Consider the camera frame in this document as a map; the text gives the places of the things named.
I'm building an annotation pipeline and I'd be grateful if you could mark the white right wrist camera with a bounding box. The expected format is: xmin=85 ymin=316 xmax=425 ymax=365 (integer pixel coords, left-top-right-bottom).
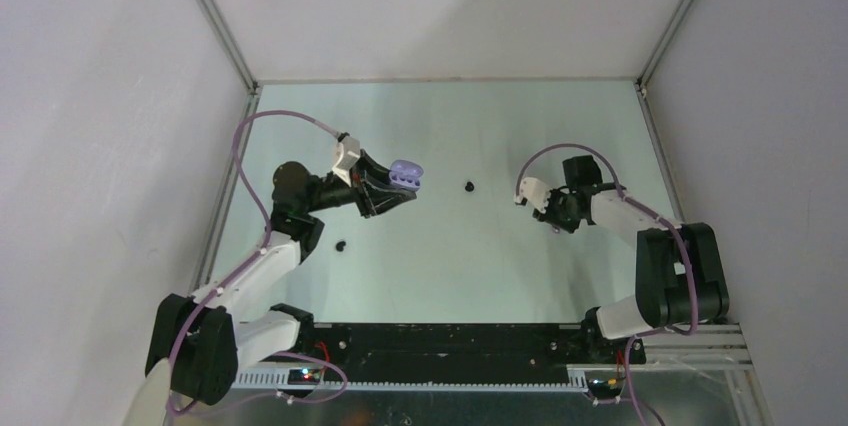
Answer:
xmin=514 ymin=177 xmax=552 ymax=213

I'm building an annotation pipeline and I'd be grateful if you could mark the grey slotted cable duct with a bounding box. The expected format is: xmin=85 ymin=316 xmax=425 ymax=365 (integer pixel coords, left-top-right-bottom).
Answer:
xmin=231 ymin=367 xmax=590 ymax=392

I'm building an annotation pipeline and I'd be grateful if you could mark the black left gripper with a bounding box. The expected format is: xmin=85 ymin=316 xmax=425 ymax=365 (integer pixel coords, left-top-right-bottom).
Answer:
xmin=303 ymin=150 xmax=415 ymax=220

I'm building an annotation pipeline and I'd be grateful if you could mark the aluminium frame post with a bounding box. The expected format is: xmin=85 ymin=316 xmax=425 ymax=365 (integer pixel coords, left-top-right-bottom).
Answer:
xmin=635 ymin=0 xmax=697 ymax=99
xmin=195 ymin=0 xmax=259 ymax=94

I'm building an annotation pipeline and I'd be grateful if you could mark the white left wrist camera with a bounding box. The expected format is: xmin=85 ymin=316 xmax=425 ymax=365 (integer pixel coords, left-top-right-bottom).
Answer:
xmin=331 ymin=133 xmax=361 ymax=186

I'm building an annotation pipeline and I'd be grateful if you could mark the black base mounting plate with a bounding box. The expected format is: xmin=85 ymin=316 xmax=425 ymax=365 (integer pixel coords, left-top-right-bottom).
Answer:
xmin=292 ymin=323 xmax=646 ymax=387

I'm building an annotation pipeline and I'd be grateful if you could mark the aluminium frame post right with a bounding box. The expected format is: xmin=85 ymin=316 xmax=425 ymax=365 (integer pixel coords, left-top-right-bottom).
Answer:
xmin=635 ymin=0 xmax=697 ymax=99

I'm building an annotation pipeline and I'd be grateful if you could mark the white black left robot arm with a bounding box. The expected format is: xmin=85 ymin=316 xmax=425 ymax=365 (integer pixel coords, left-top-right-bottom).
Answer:
xmin=144 ymin=150 xmax=423 ymax=405

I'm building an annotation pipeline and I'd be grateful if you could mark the aluminium frame post left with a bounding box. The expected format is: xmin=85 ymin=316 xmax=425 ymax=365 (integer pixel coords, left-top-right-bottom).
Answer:
xmin=195 ymin=0 xmax=259 ymax=94

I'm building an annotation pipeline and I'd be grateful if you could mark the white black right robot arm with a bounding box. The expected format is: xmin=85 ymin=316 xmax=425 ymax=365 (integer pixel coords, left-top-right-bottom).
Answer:
xmin=515 ymin=155 xmax=730 ymax=364

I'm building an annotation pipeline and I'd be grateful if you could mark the purple earbud charging case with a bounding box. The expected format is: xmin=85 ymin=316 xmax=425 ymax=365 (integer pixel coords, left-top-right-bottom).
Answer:
xmin=388 ymin=159 xmax=423 ymax=191

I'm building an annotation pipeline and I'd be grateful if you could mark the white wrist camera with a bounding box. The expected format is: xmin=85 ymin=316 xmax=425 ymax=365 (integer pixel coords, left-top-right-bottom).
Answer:
xmin=331 ymin=133 xmax=361 ymax=186
xmin=514 ymin=177 xmax=552 ymax=213

